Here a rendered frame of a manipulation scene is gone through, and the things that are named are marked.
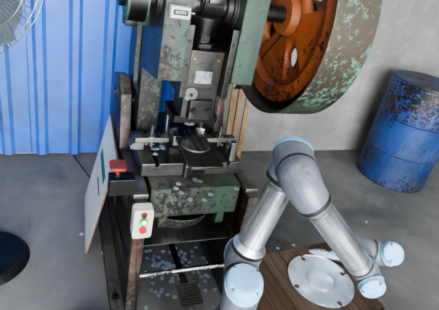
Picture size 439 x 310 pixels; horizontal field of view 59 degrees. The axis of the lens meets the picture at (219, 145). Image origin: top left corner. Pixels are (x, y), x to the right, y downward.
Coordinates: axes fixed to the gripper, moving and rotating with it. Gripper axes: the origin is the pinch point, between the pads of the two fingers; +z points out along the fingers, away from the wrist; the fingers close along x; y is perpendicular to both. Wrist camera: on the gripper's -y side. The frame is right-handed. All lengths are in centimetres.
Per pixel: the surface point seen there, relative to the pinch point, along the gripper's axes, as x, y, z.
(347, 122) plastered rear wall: -133, -77, 167
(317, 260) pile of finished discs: 1.8, 3.4, 25.2
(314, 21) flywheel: -82, 31, -32
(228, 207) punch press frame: -16, 48, 18
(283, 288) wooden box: 15.2, 22.8, 12.7
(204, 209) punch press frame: -13, 59, 16
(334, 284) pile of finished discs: 11.5, -0.2, 14.8
